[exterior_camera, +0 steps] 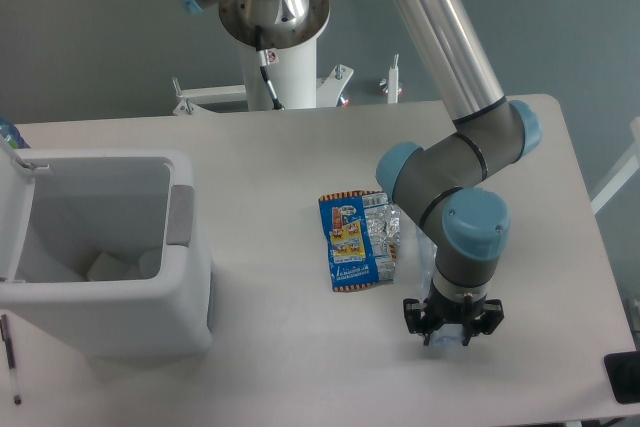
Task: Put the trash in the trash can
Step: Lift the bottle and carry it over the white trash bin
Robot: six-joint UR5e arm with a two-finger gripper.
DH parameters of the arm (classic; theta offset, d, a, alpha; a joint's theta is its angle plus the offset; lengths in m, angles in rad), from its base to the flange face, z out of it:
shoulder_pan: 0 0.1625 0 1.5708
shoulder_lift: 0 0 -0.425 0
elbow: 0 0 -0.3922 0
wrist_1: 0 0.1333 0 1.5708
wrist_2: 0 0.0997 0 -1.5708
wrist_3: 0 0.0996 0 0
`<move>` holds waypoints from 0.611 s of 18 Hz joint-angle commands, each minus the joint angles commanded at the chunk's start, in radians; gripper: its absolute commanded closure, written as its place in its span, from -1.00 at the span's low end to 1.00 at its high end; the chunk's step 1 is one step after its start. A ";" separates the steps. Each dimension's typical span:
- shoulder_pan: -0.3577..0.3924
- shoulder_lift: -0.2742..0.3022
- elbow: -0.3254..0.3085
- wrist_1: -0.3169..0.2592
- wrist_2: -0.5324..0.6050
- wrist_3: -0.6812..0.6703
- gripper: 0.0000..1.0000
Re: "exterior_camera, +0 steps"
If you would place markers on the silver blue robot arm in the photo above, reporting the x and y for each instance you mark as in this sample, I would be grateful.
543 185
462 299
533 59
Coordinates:
439 188

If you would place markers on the blue bottle behind bin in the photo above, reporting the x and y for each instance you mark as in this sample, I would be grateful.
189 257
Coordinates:
11 134

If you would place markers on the white pedestal foot right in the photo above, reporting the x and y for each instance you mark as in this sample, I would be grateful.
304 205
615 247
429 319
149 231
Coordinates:
391 87

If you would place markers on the white frame bar right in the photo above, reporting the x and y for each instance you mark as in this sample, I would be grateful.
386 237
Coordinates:
619 174

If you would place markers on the blue foil snack wrapper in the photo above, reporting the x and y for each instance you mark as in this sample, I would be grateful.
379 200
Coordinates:
362 231

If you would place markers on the white pedestal foot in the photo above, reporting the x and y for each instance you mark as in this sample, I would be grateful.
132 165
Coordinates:
330 91
224 99
391 87

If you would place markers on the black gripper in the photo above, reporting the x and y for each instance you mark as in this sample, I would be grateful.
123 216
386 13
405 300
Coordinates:
475 315

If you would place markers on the black device at edge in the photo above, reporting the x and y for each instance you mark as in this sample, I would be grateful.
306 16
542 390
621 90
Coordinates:
623 373

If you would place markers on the white pedestal foot left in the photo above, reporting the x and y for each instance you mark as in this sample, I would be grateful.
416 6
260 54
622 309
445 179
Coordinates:
224 99

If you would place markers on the white pedestal foot middle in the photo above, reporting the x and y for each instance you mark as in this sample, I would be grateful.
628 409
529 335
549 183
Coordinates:
330 91

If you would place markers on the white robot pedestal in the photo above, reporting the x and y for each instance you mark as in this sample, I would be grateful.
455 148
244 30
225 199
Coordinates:
279 62

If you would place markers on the black white pen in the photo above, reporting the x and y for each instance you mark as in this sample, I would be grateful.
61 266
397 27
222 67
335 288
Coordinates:
11 360

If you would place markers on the crushed clear plastic bottle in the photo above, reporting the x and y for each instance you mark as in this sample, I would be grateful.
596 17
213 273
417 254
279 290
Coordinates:
448 334

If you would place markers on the white trash can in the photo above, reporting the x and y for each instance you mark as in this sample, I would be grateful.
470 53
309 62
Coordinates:
115 262

